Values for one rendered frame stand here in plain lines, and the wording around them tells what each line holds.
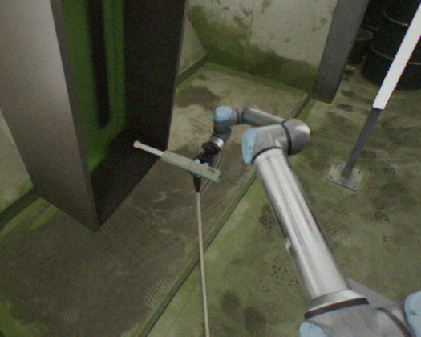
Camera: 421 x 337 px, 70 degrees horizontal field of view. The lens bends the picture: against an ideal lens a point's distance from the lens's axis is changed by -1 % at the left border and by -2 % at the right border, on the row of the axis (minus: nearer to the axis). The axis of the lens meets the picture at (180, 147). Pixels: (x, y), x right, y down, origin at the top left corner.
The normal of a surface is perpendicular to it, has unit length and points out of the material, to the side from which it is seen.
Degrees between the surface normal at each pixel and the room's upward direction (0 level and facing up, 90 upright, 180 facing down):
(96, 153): 12
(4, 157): 57
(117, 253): 0
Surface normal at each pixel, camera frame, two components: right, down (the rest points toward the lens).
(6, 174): 0.66, -0.08
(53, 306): -0.05, -0.73
